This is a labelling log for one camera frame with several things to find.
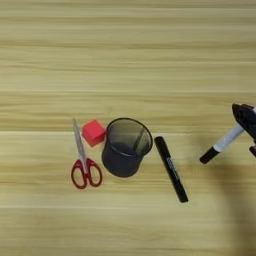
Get red cube block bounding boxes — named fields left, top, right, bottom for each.
left=81, top=119, right=107, bottom=148

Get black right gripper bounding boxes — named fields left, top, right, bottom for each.
left=231, top=102, right=256, bottom=158

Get black marker with label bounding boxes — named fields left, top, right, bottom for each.
left=153, top=135, right=190, bottom=204

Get red-handled scissors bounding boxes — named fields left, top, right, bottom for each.
left=70, top=117, right=104, bottom=190

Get white marker with black cap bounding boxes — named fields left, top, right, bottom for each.
left=198, top=107, right=256, bottom=165

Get black mesh pen cup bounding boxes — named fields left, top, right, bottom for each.
left=101, top=117, right=154, bottom=178

